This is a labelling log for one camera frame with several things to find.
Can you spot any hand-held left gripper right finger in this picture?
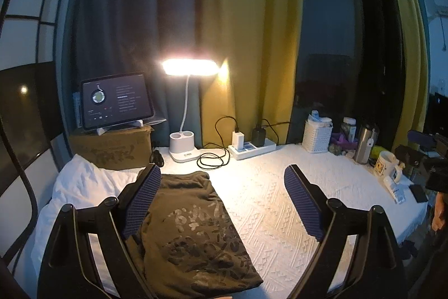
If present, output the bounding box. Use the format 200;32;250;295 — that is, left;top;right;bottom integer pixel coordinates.
283;164;408;299

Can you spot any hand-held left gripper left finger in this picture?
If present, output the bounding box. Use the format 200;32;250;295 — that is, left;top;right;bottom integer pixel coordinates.
38;163;162;299

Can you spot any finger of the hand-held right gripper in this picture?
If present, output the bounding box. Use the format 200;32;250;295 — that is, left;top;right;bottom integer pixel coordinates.
395;144;426;169
407;129;437;150

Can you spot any dark olive printed shirt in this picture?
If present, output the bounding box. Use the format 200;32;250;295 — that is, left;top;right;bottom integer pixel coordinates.
124;171;264;299

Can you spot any person's right hand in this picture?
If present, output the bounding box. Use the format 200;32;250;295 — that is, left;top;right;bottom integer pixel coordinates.
431;193;448;233

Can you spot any white mug with yellow print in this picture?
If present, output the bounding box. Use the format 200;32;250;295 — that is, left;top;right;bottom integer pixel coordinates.
374;151;404;182

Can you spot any white textured blanket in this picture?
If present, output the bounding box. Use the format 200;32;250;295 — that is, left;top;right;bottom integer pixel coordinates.
154;143;429;296

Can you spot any black phone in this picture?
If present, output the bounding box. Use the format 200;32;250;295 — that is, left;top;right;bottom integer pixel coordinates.
409;184;428;204

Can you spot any white paper packet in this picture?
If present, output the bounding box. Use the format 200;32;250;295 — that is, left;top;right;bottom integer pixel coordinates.
383;176;407;205

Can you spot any steel tumbler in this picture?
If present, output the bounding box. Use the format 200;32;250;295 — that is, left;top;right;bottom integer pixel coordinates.
353;124;380;165

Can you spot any cardboard box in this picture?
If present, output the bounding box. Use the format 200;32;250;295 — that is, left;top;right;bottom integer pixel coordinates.
68;126;155;169

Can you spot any white perforated basket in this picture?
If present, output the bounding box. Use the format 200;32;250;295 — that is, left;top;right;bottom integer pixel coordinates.
302;120;333;154

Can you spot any purple cloth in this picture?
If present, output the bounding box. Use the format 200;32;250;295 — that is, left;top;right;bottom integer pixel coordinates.
331;133;358;150

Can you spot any white desk lamp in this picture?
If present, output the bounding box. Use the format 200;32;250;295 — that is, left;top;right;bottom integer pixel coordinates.
162;57;220;164

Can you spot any white pillow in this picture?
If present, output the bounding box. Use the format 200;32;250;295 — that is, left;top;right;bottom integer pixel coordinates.
26;154;148;297

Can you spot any white printed jar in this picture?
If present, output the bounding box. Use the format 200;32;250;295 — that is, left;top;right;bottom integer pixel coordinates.
341;117;358;142

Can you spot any white power strip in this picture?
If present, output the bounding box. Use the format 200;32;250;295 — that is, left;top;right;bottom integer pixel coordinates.
228;139;277;160

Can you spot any white tablet stand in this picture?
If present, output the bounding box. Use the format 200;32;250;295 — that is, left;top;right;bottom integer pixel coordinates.
96;117;167;137

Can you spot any black charger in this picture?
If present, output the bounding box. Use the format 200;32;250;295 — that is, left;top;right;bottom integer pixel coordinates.
252;126;267;147

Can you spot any yellow curtain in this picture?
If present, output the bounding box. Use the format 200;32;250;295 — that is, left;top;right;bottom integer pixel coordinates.
199;0;304;150
371;0;430;146

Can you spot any tissue pack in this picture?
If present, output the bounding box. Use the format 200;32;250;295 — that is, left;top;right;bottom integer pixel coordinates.
308;110;333;129

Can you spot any tablet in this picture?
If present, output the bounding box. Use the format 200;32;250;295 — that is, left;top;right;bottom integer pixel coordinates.
80;72;155;131

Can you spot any dark teal curtain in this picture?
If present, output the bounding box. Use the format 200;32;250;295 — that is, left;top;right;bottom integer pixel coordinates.
68;0;211;150

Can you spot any long black charging cable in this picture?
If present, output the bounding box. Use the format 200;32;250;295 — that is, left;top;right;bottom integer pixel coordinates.
197;116;242;169

